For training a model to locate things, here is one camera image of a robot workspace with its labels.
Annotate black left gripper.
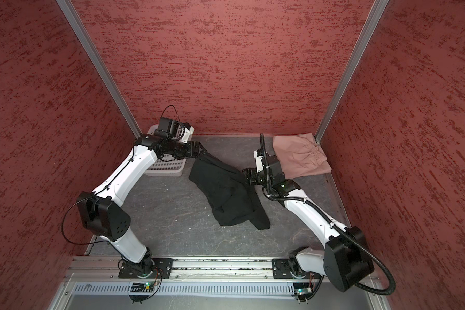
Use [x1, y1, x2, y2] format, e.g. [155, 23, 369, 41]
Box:
[163, 139, 206, 158]

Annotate black shorts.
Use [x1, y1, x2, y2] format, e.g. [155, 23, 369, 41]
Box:
[189, 152, 271, 230]

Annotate pink drawstring shorts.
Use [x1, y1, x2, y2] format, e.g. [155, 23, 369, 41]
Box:
[273, 133, 332, 179]

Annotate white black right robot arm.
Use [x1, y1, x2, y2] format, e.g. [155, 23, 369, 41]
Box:
[242, 168, 375, 292]

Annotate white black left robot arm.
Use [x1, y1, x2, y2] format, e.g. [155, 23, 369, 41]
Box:
[76, 135, 206, 278]

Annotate white perforated plastic basket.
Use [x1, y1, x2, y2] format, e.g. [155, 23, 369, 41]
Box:
[144, 138, 186, 177]

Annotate right green circuit board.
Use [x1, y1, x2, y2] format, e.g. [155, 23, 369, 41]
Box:
[292, 282, 313, 302]

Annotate green circuit board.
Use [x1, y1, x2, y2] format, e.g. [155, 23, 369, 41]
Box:
[292, 282, 313, 302]
[130, 282, 154, 294]

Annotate left green circuit board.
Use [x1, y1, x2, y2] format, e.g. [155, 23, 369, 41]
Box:
[130, 282, 154, 294]

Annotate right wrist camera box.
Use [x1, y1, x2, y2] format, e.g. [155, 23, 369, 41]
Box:
[254, 149, 284, 178]

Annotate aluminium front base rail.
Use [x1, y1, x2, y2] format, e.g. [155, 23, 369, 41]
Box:
[64, 256, 292, 282]

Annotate white slotted cable duct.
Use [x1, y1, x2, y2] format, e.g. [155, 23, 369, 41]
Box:
[71, 282, 293, 298]

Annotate black corrugated right cable conduit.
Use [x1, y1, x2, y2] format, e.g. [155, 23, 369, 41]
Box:
[259, 133, 397, 296]

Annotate aluminium left corner post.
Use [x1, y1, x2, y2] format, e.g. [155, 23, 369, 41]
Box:
[56, 0, 142, 138]

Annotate aluminium corner post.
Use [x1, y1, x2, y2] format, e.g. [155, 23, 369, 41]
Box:
[56, 0, 142, 138]
[315, 0, 389, 144]

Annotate aluminium right corner post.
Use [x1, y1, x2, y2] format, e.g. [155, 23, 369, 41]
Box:
[315, 0, 389, 144]

